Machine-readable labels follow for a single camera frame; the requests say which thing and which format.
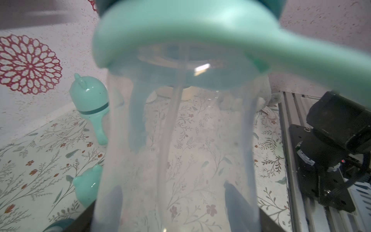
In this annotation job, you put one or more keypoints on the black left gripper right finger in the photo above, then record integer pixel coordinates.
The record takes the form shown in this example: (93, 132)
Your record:
(240, 214)

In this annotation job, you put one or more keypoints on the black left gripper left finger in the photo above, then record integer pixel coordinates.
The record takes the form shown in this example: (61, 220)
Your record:
(83, 222)

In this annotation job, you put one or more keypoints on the mint bottle cap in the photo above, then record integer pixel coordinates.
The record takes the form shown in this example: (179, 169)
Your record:
(88, 94)
(87, 185)

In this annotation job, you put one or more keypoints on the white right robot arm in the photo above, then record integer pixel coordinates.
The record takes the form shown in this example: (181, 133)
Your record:
(327, 146)

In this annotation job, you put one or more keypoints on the grey white plush toy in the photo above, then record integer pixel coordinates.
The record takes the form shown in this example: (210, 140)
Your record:
(257, 92)

